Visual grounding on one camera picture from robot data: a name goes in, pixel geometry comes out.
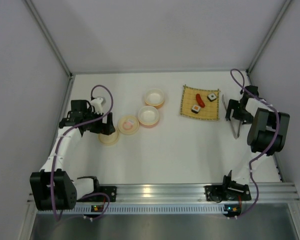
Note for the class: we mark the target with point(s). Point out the metal tongs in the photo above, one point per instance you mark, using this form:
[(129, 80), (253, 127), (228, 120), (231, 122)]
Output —
[(236, 134)]

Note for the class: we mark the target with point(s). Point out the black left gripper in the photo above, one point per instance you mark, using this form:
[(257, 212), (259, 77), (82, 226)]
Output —
[(105, 124)]

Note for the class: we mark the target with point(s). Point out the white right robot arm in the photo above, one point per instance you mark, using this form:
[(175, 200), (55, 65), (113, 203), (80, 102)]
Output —
[(266, 136)]

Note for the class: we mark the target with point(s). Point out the aluminium mounting rail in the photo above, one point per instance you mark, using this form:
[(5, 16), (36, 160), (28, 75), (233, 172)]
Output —
[(195, 193)]

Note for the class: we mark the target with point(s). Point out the sushi roll green centre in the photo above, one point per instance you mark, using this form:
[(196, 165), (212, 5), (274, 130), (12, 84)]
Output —
[(212, 97)]

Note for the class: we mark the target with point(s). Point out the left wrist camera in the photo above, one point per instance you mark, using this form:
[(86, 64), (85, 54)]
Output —
[(98, 104)]

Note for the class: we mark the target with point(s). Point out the right aluminium frame post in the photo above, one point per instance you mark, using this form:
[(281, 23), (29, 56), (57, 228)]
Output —
[(269, 34)]

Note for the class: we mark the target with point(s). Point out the pink lunch box bowl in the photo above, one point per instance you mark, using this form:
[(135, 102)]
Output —
[(148, 116)]

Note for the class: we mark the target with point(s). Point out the bamboo sushi mat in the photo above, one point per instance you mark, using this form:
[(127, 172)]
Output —
[(188, 98)]

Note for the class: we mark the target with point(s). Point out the cream plain lid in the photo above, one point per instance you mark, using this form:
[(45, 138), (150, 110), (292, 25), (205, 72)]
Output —
[(109, 140)]

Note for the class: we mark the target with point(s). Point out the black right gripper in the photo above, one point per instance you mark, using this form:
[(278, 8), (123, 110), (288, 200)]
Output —
[(233, 110)]

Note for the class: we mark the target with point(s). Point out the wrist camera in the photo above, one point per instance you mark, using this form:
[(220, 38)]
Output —
[(98, 104), (249, 91)]

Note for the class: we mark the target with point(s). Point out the slotted cable duct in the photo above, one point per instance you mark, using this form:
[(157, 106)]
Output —
[(147, 209)]

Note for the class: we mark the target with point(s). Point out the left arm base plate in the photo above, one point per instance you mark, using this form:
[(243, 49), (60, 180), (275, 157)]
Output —
[(110, 191)]

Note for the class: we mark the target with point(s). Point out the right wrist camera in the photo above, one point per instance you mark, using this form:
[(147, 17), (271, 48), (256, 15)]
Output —
[(249, 91)]

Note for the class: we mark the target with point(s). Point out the left aluminium frame post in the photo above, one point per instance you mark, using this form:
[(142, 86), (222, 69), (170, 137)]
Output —
[(47, 35)]

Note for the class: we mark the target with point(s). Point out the red sausage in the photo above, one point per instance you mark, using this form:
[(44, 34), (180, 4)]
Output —
[(199, 100)]

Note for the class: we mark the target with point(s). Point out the orange lunch box bowl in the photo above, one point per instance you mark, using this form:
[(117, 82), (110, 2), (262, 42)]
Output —
[(154, 97)]

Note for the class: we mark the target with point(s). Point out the sushi roll orange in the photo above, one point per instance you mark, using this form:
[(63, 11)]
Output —
[(195, 109)]

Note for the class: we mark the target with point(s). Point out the cream lid with pink ring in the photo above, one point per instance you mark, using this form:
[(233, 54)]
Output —
[(128, 124)]

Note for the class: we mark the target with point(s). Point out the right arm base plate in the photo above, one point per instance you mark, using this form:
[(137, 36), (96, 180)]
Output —
[(220, 193)]

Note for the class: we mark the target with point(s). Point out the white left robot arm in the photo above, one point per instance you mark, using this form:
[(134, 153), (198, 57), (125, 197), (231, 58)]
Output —
[(52, 186)]

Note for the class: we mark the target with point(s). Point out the aluminium frame post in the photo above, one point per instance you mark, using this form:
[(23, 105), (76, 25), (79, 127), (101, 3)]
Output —
[(269, 34), (47, 35)]

